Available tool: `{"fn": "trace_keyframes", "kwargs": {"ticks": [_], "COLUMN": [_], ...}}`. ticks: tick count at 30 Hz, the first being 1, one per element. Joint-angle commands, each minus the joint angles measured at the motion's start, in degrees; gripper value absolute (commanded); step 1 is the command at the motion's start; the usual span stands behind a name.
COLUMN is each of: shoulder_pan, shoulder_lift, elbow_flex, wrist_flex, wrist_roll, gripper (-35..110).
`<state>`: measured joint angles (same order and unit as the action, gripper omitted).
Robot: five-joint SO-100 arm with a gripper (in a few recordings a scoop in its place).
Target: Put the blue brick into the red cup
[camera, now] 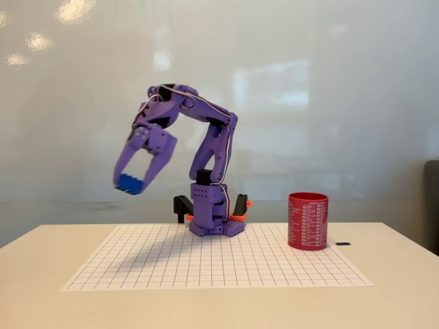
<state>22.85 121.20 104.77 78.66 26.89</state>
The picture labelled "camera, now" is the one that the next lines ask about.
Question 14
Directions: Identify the blue toy brick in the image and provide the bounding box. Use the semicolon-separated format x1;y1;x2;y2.
115;173;145;196

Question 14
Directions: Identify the red cup with white print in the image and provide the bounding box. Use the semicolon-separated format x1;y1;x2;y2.
287;192;330;252

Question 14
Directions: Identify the black table clamp orange foot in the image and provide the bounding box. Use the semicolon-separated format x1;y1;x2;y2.
172;195;197;224

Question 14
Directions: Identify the black table clamp orange knob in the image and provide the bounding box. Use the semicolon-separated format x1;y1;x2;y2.
230;193;254;222

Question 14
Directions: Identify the white grid paper mat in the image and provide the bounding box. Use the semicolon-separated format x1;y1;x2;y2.
60;224;375;293

